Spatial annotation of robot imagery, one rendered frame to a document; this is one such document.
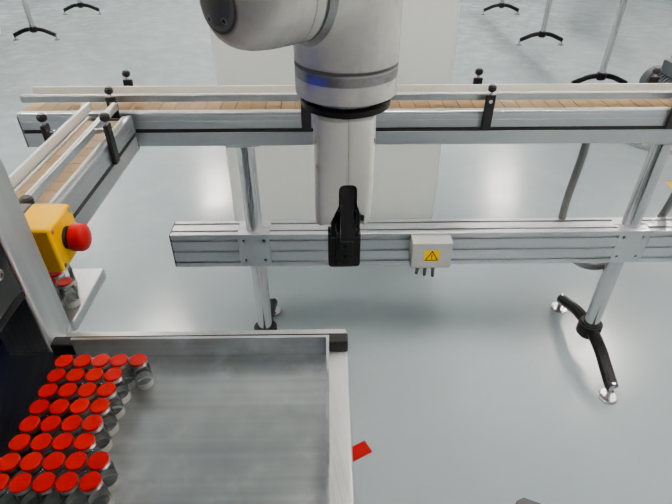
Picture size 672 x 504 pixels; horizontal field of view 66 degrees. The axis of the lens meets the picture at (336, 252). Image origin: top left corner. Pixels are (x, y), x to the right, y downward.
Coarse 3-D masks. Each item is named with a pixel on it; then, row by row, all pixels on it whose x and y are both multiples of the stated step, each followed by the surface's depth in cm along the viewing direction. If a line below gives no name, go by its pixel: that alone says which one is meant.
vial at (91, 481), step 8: (96, 472) 51; (80, 480) 50; (88, 480) 50; (96, 480) 50; (80, 488) 50; (88, 488) 50; (96, 488) 50; (104, 488) 51; (88, 496) 50; (96, 496) 50; (104, 496) 51
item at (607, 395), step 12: (564, 300) 199; (564, 312) 205; (576, 312) 189; (600, 324) 181; (588, 336) 180; (600, 336) 178; (600, 348) 174; (600, 360) 173; (600, 372) 173; (612, 372) 170; (612, 384) 168; (600, 396) 171; (612, 396) 171
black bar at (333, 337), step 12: (72, 336) 70; (84, 336) 70; (96, 336) 70; (108, 336) 70; (120, 336) 70; (132, 336) 70; (144, 336) 70; (156, 336) 70; (168, 336) 70; (336, 336) 70; (60, 348) 69; (72, 348) 69; (336, 348) 70
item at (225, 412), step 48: (192, 336) 68; (240, 336) 68; (288, 336) 68; (192, 384) 66; (240, 384) 66; (288, 384) 66; (144, 432) 60; (192, 432) 60; (240, 432) 60; (288, 432) 60; (144, 480) 55; (192, 480) 55; (240, 480) 55; (288, 480) 55
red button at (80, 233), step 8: (72, 224) 72; (80, 224) 72; (72, 232) 71; (80, 232) 71; (88, 232) 73; (72, 240) 71; (80, 240) 71; (88, 240) 73; (72, 248) 72; (80, 248) 72; (88, 248) 73
